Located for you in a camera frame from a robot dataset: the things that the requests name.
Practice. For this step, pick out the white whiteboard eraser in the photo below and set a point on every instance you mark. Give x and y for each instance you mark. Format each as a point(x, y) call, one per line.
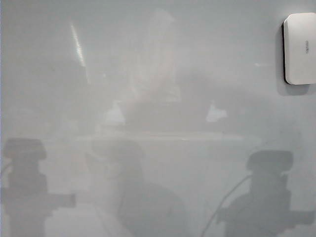
point(300, 49)

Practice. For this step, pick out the grey glossy whiteboard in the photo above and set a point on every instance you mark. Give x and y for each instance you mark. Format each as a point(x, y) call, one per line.
point(197, 74)

